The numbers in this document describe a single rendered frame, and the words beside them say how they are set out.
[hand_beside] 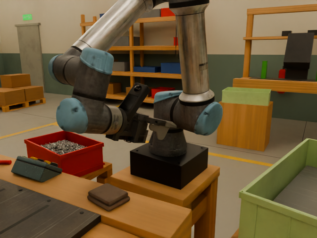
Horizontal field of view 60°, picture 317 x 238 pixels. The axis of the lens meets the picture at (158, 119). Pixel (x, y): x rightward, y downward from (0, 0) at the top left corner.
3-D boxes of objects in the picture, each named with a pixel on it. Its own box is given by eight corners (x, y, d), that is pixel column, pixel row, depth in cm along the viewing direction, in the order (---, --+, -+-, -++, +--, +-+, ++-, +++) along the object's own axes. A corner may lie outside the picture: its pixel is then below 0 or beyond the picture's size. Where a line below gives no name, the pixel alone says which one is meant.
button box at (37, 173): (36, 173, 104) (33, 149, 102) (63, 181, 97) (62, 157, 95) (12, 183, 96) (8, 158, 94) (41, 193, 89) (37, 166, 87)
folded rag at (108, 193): (86, 199, 79) (86, 190, 78) (108, 189, 85) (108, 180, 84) (108, 212, 72) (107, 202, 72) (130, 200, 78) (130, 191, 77)
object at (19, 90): (22, 101, 747) (19, 73, 729) (45, 103, 718) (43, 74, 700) (-20, 109, 639) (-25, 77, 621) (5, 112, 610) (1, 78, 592)
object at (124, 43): (188, 114, 584) (191, 4, 532) (84, 102, 730) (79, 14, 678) (198, 110, 630) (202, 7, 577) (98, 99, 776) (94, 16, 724)
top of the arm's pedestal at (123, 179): (156, 159, 132) (156, 151, 131) (220, 175, 115) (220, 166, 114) (110, 185, 106) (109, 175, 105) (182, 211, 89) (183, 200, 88)
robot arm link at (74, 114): (80, 97, 57) (71, 137, 57) (116, 104, 66) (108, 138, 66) (57, 90, 61) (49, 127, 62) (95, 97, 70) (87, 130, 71)
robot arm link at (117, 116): (94, 101, 70) (117, 107, 66) (107, 103, 74) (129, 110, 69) (87, 130, 71) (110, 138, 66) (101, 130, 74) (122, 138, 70)
